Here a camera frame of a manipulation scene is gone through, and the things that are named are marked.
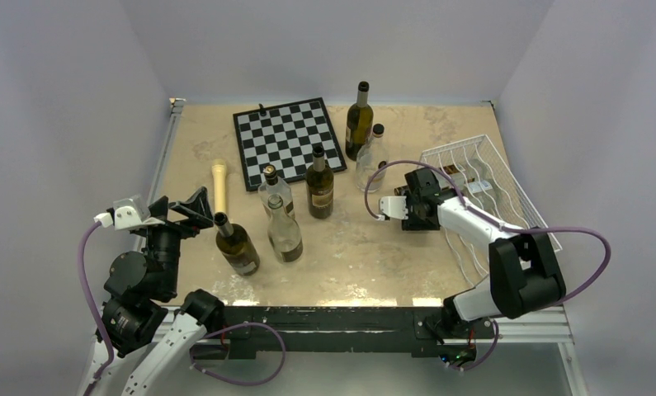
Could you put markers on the dark wine bottle brown label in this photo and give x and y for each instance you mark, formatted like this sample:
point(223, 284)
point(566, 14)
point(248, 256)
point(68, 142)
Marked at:
point(319, 179)

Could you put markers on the clear bottle no cap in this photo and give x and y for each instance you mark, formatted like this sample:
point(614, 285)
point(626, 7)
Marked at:
point(283, 232)

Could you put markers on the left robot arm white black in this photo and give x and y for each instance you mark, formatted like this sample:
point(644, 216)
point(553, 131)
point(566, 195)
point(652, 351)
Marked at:
point(121, 368)

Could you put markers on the aluminium table frame rail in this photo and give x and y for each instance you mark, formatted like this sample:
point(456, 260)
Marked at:
point(169, 147)

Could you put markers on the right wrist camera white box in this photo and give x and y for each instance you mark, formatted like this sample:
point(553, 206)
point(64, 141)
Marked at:
point(392, 207)

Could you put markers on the green wine bottle white label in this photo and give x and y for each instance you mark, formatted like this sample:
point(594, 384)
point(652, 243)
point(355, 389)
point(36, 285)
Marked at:
point(359, 122)

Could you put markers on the clear square liquor bottle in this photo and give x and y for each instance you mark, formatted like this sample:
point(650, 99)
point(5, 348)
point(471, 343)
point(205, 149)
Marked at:
point(274, 184)

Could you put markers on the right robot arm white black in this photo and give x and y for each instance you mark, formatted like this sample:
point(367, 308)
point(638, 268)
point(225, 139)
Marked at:
point(409, 245)

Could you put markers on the clear bottle gold black cap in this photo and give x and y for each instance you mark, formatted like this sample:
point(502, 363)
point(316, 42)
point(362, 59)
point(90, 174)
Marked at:
point(458, 174)

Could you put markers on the white wire wine rack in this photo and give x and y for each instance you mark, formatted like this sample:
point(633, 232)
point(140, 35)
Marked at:
point(483, 176)

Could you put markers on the black white chessboard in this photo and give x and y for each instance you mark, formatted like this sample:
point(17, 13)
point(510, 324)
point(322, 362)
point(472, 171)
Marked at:
point(284, 138)

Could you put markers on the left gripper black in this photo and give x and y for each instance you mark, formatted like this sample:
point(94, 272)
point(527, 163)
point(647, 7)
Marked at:
point(196, 209)

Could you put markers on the black front mounting beam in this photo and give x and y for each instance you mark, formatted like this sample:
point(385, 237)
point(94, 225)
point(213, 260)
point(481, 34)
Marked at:
point(418, 331)

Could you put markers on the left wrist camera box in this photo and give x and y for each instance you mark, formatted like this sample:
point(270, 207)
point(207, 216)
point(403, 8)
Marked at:
point(127, 214)

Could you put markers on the clear round bottle blue emblem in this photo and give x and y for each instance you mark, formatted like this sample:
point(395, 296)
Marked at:
point(370, 158)

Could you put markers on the dark wine bottle silver neck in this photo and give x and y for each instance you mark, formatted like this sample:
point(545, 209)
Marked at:
point(236, 246)

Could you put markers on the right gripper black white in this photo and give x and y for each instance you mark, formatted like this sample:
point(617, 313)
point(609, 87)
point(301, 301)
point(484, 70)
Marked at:
point(413, 223)

